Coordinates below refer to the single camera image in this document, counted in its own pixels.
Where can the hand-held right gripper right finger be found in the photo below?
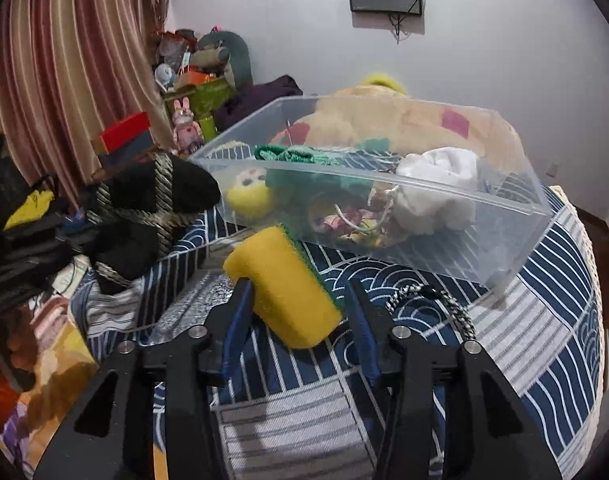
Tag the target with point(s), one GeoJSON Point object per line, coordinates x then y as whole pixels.
{"type": "Point", "coordinates": [363, 332]}

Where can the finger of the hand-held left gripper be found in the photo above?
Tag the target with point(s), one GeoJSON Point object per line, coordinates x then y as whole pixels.
{"type": "Point", "coordinates": [72, 240]}

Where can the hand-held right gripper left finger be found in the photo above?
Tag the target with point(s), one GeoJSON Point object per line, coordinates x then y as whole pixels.
{"type": "Point", "coordinates": [238, 322]}

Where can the yellow green sponge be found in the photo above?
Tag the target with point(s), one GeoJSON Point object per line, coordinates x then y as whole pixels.
{"type": "Point", "coordinates": [279, 285]}

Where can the black gold-striped fuzzy cloth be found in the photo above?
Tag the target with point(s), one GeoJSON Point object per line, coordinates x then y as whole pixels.
{"type": "Point", "coordinates": [134, 190]}

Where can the clear plastic storage box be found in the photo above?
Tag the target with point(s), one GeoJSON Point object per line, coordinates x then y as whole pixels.
{"type": "Point", "coordinates": [449, 255]}

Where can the dark grey box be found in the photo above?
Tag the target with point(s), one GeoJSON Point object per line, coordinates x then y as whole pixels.
{"type": "Point", "coordinates": [132, 152]}

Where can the yellow pink printed sheet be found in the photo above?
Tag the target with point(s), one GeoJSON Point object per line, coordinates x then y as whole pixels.
{"type": "Point", "coordinates": [59, 360]}

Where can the red box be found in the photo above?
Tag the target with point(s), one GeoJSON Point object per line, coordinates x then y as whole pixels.
{"type": "Point", "coordinates": [124, 132]}

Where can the yellow plush ball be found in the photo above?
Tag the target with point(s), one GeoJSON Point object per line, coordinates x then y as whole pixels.
{"type": "Point", "coordinates": [249, 194]}

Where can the green sponge cloth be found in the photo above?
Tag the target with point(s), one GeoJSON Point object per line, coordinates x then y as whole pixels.
{"type": "Point", "coordinates": [314, 192]}

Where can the navy white patterned blanket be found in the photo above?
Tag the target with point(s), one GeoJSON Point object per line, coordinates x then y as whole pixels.
{"type": "Point", "coordinates": [509, 360]}

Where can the white cloth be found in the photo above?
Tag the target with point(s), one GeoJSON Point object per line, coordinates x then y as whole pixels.
{"type": "Point", "coordinates": [437, 190]}

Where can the pink bunny figure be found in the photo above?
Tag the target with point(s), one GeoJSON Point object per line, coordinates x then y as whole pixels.
{"type": "Point", "coordinates": [187, 127]}

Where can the striped pink curtain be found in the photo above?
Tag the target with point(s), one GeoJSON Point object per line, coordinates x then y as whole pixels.
{"type": "Point", "coordinates": [59, 50]}

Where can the green cardboard box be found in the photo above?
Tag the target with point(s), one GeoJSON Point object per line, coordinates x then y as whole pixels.
{"type": "Point", "coordinates": [204, 100]}

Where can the large beige plush toy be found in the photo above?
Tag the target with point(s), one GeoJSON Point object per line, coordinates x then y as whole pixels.
{"type": "Point", "coordinates": [384, 115]}

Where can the dark purple cloth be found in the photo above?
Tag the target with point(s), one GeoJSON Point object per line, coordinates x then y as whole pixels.
{"type": "Point", "coordinates": [264, 97]}

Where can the grey-green plush toy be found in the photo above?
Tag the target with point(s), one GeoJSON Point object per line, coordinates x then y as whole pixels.
{"type": "Point", "coordinates": [229, 55]}

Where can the wall outlet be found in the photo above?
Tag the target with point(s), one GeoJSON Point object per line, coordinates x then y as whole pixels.
{"type": "Point", "coordinates": [551, 170]}

